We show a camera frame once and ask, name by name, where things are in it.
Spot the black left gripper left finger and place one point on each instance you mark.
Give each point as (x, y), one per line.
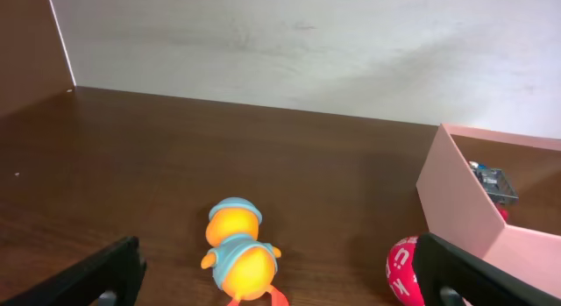
(118, 269)

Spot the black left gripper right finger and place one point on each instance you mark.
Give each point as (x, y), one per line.
(447, 275)

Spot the red toy car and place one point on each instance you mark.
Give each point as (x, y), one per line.
(497, 187)

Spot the red ball white letters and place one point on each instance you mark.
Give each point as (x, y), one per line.
(400, 273)

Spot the yellow duck toy blue hat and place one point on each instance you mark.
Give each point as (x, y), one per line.
(242, 266)

